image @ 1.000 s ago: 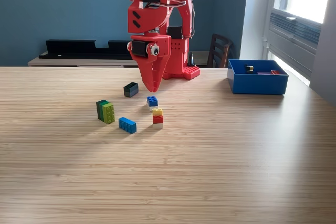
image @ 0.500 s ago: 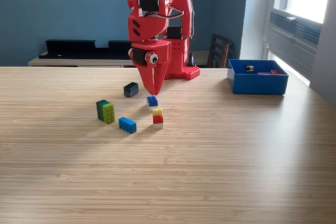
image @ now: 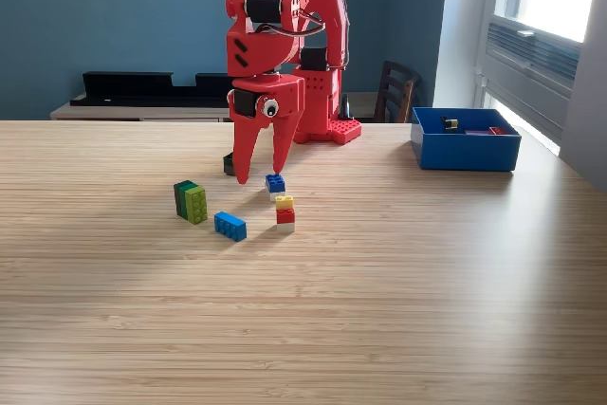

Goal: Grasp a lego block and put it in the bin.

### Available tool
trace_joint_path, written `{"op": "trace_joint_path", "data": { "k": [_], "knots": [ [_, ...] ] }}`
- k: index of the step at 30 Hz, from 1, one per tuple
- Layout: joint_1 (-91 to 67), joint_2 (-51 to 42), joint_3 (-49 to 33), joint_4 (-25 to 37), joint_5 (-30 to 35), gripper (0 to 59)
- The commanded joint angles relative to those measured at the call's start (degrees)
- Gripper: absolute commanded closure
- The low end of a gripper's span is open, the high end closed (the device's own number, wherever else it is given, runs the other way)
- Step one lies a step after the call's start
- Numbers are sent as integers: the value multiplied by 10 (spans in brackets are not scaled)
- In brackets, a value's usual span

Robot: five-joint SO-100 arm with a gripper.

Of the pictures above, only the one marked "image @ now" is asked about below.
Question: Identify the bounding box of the blue and white brick stack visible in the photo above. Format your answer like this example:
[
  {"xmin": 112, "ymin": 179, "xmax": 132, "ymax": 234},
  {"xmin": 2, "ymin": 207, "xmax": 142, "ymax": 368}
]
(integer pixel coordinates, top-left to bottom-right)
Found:
[{"xmin": 264, "ymin": 173, "xmax": 287, "ymax": 202}]

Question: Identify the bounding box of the yellow red white brick stack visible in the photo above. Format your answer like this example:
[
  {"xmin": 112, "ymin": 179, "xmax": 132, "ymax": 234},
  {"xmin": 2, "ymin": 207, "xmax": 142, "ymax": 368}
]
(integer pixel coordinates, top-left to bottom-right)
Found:
[{"xmin": 274, "ymin": 194, "xmax": 297, "ymax": 234}]

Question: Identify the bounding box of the blue bin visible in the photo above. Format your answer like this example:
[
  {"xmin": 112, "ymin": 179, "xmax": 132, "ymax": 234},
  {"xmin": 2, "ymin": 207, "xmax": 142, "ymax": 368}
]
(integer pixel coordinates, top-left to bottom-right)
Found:
[{"xmin": 410, "ymin": 106, "xmax": 523, "ymax": 173}]

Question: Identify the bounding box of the dark wooden chair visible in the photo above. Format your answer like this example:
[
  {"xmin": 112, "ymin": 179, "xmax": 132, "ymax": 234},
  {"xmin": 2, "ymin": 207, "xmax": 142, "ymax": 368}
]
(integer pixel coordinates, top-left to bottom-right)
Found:
[{"xmin": 372, "ymin": 60, "xmax": 422, "ymax": 124}]

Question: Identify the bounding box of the wooden sideboard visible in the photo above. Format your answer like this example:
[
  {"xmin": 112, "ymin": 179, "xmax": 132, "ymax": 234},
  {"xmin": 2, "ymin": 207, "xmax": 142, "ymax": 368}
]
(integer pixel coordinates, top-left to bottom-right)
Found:
[{"xmin": 49, "ymin": 91, "xmax": 380, "ymax": 122}]

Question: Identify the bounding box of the black shelf tray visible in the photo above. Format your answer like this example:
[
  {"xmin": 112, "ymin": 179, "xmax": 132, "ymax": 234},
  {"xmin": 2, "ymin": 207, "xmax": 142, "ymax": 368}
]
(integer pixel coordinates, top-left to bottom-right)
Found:
[{"xmin": 69, "ymin": 71, "xmax": 236, "ymax": 109}]

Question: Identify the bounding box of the grey wall heater unit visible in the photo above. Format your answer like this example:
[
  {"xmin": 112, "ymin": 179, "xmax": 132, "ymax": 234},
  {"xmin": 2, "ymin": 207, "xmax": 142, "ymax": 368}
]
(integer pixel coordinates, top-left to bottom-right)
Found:
[{"xmin": 481, "ymin": 15, "xmax": 582, "ymax": 140}]

